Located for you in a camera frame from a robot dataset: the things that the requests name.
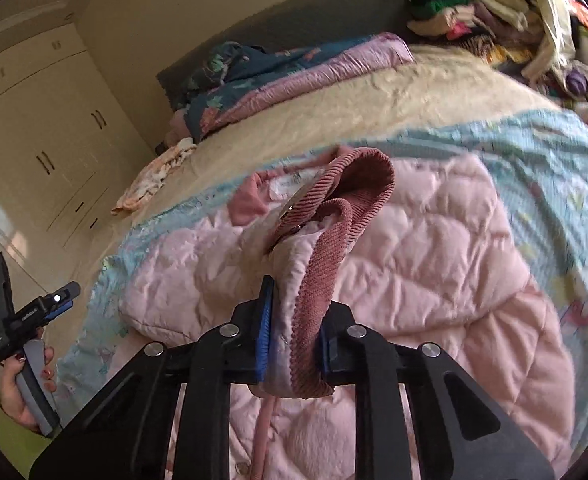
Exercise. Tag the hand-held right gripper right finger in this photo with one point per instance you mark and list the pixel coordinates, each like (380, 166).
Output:
(324, 355)

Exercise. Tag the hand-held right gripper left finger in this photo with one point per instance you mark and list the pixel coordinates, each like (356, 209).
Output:
(265, 330)

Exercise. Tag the pink quilted jacket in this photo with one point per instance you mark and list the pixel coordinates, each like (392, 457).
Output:
(424, 260)

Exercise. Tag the pile of mixed clothes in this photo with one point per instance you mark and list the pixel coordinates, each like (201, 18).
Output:
(449, 15)

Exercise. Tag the white bag with clothes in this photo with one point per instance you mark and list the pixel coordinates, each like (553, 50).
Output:
(581, 85)

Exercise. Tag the person's left hand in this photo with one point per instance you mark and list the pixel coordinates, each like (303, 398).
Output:
(11, 395)

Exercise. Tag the green fuzzy cloth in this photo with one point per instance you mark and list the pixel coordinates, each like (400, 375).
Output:
(8, 445)

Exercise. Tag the peach patterned cloth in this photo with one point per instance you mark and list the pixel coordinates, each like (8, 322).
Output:
(148, 180)

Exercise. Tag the white built-in wardrobe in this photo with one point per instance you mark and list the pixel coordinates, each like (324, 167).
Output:
(48, 110)

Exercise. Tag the pink pillow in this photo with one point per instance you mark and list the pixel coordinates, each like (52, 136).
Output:
(177, 127)

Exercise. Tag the dark floral duvet pink lining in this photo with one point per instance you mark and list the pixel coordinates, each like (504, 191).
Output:
(254, 85)

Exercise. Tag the bed with beige sheet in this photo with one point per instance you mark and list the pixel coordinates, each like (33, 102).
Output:
(374, 105)

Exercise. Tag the blue cartoon printed blanket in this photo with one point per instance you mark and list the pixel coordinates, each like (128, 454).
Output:
(549, 170)

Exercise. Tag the grey padded headboard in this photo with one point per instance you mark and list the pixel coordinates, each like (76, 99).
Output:
(299, 20)

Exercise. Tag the cream curtain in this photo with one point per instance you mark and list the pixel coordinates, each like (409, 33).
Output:
(554, 15)

